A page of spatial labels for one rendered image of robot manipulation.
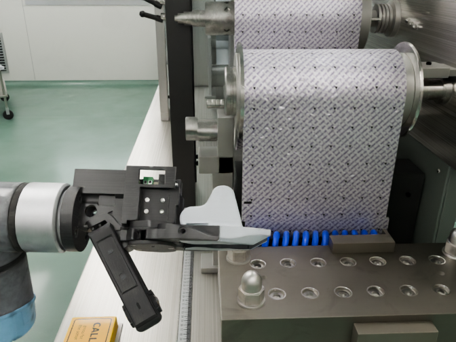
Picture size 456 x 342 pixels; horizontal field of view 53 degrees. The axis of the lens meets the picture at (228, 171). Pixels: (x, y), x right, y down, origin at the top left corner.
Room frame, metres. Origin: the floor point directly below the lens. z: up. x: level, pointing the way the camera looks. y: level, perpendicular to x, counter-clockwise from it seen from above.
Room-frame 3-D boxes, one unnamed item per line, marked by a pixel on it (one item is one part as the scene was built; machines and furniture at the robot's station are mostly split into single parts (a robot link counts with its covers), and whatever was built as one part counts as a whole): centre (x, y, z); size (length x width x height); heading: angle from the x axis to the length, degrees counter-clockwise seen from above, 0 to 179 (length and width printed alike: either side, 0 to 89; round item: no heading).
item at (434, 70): (0.71, -0.32, 1.28); 0.06 x 0.05 x 0.02; 93
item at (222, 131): (0.73, 0.02, 1.05); 0.06 x 0.05 x 0.31; 93
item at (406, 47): (0.71, -0.27, 1.25); 0.15 x 0.01 x 0.15; 3
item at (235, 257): (0.57, -0.02, 1.05); 0.04 x 0.04 x 0.04
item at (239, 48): (0.70, -0.02, 1.25); 0.15 x 0.01 x 0.15; 3
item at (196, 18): (0.94, 0.08, 1.34); 0.06 x 0.03 x 0.03; 93
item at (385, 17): (0.96, -0.30, 1.34); 0.07 x 0.07 x 0.07; 3
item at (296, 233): (0.62, -0.14, 1.03); 0.21 x 0.04 x 0.03; 93
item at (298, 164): (0.64, -0.14, 1.15); 0.23 x 0.01 x 0.18; 93
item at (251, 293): (0.47, -0.03, 1.05); 0.04 x 0.04 x 0.04
